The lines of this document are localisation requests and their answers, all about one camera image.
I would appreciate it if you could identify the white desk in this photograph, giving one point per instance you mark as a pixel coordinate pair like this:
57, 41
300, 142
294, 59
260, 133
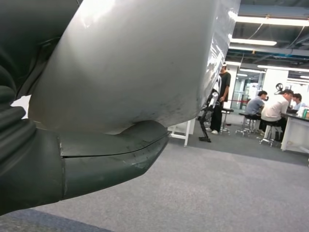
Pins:
294, 134

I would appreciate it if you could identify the red barrier tape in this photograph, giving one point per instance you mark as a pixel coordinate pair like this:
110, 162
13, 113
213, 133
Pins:
237, 101

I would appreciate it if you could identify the humanoid robot on stand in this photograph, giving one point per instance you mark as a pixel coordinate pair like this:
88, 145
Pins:
209, 105

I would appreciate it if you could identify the black stool chrome base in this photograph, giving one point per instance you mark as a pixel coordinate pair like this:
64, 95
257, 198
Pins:
227, 111
270, 134
246, 115

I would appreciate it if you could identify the ceiling strip light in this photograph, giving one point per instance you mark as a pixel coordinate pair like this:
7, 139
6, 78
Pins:
252, 70
270, 21
253, 42

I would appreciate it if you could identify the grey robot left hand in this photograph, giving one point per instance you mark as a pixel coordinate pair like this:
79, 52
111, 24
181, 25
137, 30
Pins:
96, 166

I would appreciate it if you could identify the standing person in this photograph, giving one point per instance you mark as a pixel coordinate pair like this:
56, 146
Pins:
224, 86

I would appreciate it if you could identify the seated person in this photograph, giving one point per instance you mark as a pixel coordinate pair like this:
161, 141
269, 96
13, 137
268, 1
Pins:
298, 102
275, 109
255, 105

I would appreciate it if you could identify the white table frame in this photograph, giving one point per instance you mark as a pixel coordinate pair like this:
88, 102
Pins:
185, 134

